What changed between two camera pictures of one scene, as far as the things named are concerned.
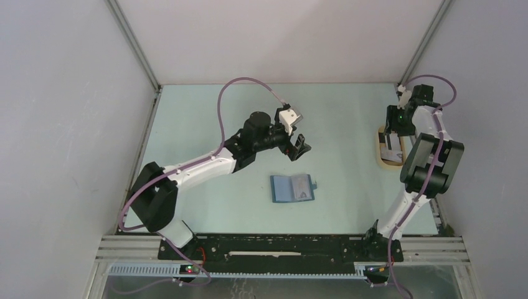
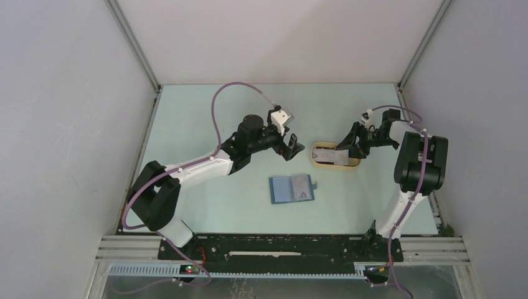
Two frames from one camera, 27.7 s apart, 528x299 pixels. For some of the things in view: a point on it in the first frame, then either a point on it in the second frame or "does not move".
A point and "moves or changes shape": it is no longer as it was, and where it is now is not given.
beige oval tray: (403, 142) moves or changes shape
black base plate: (277, 249) does not move
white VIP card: (395, 154) -> (338, 157)
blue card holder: (285, 189) does not move
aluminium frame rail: (452, 250) does not move
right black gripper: (393, 113) -> (357, 151)
